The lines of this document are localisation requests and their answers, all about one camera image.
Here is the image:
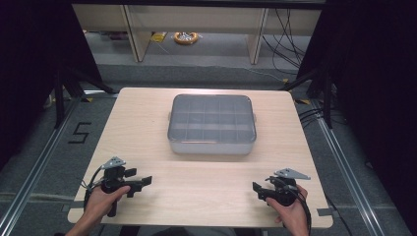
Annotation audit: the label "person's left hand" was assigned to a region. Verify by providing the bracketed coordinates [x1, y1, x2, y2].
[83, 185, 132, 228]

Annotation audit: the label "person's right hand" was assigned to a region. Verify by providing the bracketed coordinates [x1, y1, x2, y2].
[266, 184, 309, 232]

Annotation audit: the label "black cables by stand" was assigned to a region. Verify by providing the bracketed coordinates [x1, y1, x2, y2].
[297, 103, 350, 130]

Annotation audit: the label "bundle of black cables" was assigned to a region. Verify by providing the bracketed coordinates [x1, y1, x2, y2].
[261, 8, 313, 77]

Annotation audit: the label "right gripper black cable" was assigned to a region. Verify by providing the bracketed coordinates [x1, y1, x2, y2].
[265, 176, 313, 236]

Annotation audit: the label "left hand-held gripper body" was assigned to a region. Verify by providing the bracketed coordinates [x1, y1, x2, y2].
[99, 156, 145, 218]

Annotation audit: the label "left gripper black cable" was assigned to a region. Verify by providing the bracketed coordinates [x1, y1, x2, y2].
[80, 164, 109, 211]

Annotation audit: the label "aluminium floor rail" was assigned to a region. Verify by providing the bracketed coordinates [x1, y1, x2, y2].
[0, 88, 119, 236]
[308, 97, 386, 236]

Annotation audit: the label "black metal stand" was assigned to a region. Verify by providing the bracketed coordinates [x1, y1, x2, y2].
[278, 65, 334, 130]
[52, 63, 116, 130]

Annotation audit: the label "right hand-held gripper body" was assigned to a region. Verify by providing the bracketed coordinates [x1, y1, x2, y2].
[264, 167, 312, 207]

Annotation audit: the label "yellow packet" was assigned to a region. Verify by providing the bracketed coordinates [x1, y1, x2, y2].
[149, 31, 168, 44]

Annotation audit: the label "beige wooden shelf unit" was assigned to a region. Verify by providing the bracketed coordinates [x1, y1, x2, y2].
[72, 3, 323, 65]

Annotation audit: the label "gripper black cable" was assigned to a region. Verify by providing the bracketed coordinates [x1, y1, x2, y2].
[80, 164, 109, 211]
[265, 176, 313, 236]

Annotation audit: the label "grey compartment box clear lid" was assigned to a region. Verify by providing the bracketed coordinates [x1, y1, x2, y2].
[166, 93, 258, 155]

